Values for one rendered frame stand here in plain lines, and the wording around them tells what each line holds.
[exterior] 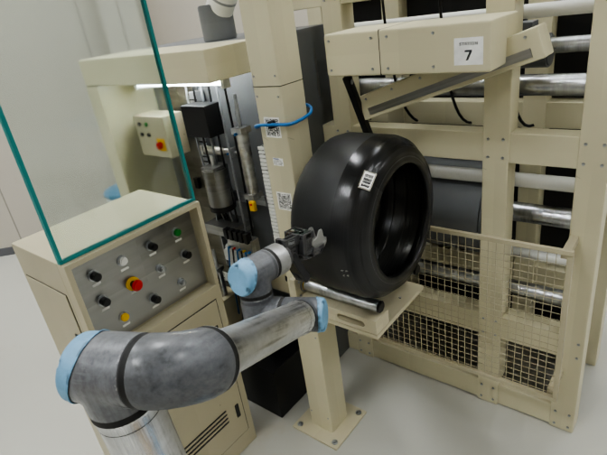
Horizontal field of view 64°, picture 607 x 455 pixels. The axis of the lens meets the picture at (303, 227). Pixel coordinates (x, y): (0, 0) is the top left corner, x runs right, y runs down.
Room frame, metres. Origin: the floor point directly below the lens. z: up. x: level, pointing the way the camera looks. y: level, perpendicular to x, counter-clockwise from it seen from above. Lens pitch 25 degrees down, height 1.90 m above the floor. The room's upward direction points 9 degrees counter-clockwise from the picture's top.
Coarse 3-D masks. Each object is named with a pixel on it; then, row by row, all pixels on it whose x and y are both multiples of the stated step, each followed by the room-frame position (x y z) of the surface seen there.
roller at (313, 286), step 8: (312, 280) 1.62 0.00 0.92; (304, 288) 1.61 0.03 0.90; (312, 288) 1.59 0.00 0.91; (320, 288) 1.57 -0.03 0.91; (328, 288) 1.55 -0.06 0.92; (328, 296) 1.54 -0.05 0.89; (336, 296) 1.51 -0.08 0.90; (344, 296) 1.49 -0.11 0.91; (352, 296) 1.47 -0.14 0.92; (352, 304) 1.47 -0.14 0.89; (360, 304) 1.44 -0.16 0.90; (368, 304) 1.42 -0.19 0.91; (376, 304) 1.40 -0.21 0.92; (384, 304) 1.42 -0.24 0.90
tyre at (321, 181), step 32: (320, 160) 1.52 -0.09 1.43; (352, 160) 1.45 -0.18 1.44; (384, 160) 1.44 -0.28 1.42; (416, 160) 1.58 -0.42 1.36; (320, 192) 1.43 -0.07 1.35; (352, 192) 1.36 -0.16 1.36; (384, 192) 1.85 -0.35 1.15; (416, 192) 1.75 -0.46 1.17; (320, 224) 1.38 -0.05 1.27; (352, 224) 1.32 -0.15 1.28; (384, 224) 1.80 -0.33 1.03; (416, 224) 1.72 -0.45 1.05; (320, 256) 1.38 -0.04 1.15; (352, 256) 1.31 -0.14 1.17; (384, 256) 1.69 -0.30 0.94; (416, 256) 1.55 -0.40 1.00; (352, 288) 1.35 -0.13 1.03; (384, 288) 1.39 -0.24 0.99
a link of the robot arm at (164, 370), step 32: (256, 320) 0.79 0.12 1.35; (288, 320) 0.87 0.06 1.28; (320, 320) 1.00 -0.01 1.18; (160, 352) 0.58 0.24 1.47; (192, 352) 0.59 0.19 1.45; (224, 352) 0.61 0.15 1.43; (256, 352) 0.71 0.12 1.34; (128, 384) 0.55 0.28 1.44; (160, 384) 0.55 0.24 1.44; (192, 384) 0.56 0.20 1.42; (224, 384) 0.59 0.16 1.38
